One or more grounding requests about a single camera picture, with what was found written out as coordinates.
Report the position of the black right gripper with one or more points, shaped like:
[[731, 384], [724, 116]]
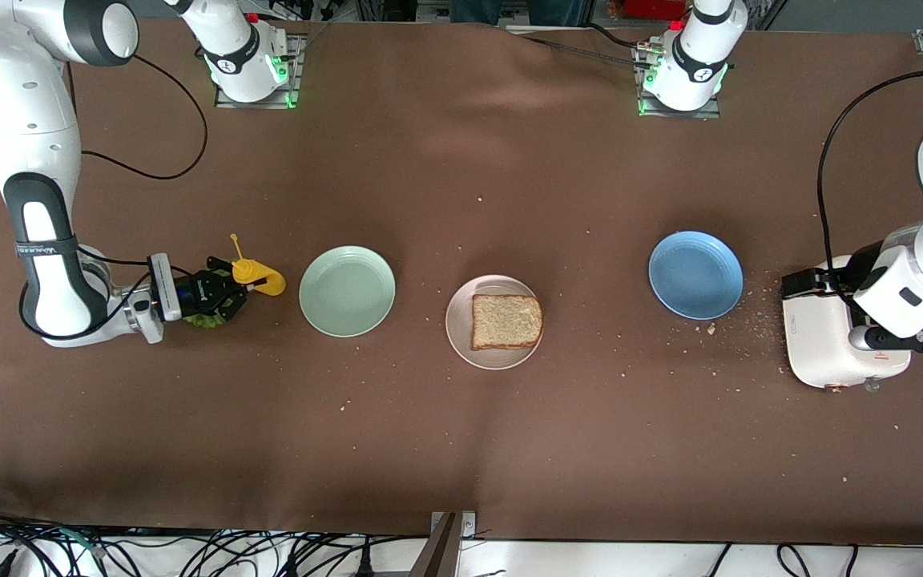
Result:
[[199, 292]]

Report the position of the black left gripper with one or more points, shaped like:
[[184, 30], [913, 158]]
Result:
[[808, 282]]

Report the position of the yellow mustard squeeze bottle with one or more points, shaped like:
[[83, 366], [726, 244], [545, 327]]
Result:
[[265, 279]]

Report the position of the green lettuce leaf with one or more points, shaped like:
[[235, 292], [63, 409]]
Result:
[[201, 322]]

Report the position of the beige plate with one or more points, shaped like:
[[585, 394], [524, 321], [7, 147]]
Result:
[[461, 320]]

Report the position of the brown bread slice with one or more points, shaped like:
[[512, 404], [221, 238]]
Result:
[[507, 322]]

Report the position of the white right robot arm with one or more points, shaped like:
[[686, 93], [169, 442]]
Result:
[[37, 120]]

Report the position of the blue plate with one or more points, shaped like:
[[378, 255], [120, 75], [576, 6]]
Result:
[[695, 275]]

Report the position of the mint green plate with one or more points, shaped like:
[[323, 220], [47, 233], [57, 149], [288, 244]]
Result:
[[347, 291]]

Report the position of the white toaster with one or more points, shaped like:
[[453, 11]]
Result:
[[818, 344]]

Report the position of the brown tablecloth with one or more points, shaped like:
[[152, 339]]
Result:
[[461, 449]]

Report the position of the red box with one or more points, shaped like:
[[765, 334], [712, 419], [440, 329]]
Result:
[[654, 8]]

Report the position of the grey metal bar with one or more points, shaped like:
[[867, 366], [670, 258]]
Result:
[[437, 553]]

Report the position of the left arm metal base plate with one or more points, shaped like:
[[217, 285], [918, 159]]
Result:
[[674, 114]]

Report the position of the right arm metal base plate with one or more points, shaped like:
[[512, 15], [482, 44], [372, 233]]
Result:
[[298, 64]]

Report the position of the silver metal bracket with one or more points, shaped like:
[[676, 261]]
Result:
[[468, 522]]

